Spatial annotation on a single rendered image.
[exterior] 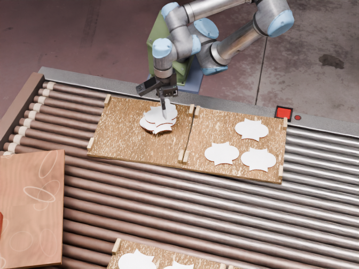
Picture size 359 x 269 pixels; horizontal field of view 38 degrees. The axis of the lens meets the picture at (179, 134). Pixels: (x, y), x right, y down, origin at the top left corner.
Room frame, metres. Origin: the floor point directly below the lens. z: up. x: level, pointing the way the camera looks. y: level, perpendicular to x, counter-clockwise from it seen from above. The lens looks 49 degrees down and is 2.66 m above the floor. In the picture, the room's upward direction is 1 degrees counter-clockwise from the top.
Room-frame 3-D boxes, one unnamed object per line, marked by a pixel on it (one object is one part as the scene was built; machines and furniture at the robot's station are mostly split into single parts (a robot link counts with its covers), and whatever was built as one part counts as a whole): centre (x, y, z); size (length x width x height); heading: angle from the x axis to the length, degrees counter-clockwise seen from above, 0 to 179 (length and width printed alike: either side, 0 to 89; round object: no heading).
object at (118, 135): (1.52, 0.16, 0.93); 0.41 x 0.35 x 0.02; 79
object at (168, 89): (1.57, 0.05, 1.16); 0.09 x 0.08 x 0.12; 103
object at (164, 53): (1.57, 0.06, 1.32); 0.09 x 0.08 x 0.11; 114
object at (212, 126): (1.43, -0.24, 0.93); 0.41 x 0.35 x 0.02; 78
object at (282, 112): (1.61, -0.47, 0.92); 0.06 x 0.06 x 0.01; 74
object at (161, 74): (1.57, 0.06, 1.24); 0.08 x 0.08 x 0.05
